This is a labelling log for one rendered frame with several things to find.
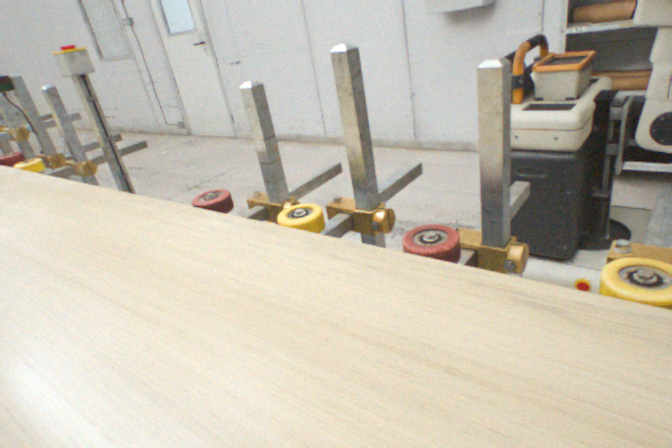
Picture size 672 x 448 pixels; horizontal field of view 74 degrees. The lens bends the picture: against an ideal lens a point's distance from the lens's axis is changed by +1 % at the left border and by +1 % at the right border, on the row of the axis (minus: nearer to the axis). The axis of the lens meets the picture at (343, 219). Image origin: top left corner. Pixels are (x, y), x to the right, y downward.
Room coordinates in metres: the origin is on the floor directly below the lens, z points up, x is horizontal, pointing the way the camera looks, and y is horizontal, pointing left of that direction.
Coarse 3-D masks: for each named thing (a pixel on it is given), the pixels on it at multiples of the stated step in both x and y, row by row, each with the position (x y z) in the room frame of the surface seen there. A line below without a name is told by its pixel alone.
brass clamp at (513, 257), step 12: (468, 240) 0.64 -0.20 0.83; (480, 240) 0.63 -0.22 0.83; (516, 240) 0.62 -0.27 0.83; (480, 252) 0.62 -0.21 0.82; (492, 252) 0.60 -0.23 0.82; (504, 252) 0.59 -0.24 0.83; (516, 252) 0.59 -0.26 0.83; (528, 252) 0.61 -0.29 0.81; (480, 264) 0.62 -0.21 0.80; (492, 264) 0.60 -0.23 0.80; (504, 264) 0.59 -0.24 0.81; (516, 264) 0.58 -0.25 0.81
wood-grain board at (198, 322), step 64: (0, 192) 1.22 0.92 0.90; (64, 192) 1.11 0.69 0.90; (0, 256) 0.77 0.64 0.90; (64, 256) 0.71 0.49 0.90; (128, 256) 0.67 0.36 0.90; (192, 256) 0.63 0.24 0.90; (256, 256) 0.59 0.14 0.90; (320, 256) 0.55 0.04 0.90; (384, 256) 0.52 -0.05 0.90; (0, 320) 0.54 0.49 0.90; (64, 320) 0.51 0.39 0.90; (128, 320) 0.48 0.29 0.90; (192, 320) 0.45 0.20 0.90; (256, 320) 0.43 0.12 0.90; (320, 320) 0.41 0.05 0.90; (384, 320) 0.39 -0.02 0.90; (448, 320) 0.37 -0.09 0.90; (512, 320) 0.35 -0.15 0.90; (576, 320) 0.34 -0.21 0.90; (640, 320) 0.32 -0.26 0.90; (0, 384) 0.40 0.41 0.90; (64, 384) 0.38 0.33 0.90; (128, 384) 0.36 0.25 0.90; (192, 384) 0.34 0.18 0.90; (256, 384) 0.33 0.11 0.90; (320, 384) 0.31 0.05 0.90; (384, 384) 0.30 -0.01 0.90; (448, 384) 0.29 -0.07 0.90; (512, 384) 0.27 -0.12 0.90; (576, 384) 0.26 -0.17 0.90; (640, 384) 0.25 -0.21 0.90
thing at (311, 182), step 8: (328, 168) 1.14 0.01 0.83; (336, 168) 1.15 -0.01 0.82; (312, 176) 1.10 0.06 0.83; (320, 176) 1.10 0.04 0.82; (328, 176) 1.12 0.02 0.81; (296, 184) 1.06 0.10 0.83; (304, 184) 1.05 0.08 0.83; (312, 184) 1.07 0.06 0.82; (320, 184) 1.10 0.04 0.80; (296, 192) 1.03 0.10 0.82; (304, 192) 1.05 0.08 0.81; (296, 200) 1.02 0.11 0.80; (256, 208) 0.95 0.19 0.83; (264, 208) 0.95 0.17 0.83; (240, 216) 0.92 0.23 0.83; (248, 216) 0.91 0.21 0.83; (256, 216) 0.93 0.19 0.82; (264, 216) 0.94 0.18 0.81
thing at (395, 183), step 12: (408, 168) 0.98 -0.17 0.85; (420, 168) 1.00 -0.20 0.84; (396, 180) 0.92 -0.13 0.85; (408, 180) 0.96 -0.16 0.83; (384, 192) 0.88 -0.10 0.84; (396, 192) 0.91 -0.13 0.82; (336, 216) 0.79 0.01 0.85; (348, 216) 0.78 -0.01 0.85; (324, 228) 0.74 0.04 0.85; (336, 228) 0.75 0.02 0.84; (348, 228) 0.77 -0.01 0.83
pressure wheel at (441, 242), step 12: (420, 228) 0.57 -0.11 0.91; (432, 228) 0.56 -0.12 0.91; (444, 228) 0.56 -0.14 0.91; (408, 240) 0.54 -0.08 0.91; (420, 240) 0.54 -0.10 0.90; (432, 240) 0.53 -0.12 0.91; (444, 240) 0.53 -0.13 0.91; (456, 240) 0.52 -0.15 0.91; (408, 252) 0.52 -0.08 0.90; (420, 252) 0.51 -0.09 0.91; (432, 252) 0.50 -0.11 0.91; (444, 252) 0.50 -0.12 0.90; (456, 252) 0.51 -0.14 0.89
